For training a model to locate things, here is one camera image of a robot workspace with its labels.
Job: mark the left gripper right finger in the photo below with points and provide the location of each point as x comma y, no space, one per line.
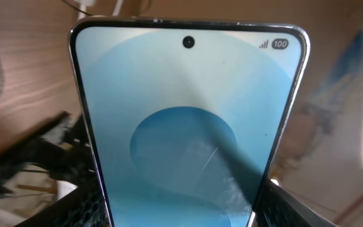
277,208

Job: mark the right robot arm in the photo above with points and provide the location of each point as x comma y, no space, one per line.
56,146

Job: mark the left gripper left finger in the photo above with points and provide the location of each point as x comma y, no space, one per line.
82,207

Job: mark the blue screen Galaxy smartphone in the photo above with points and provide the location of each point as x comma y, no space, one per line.
184,117

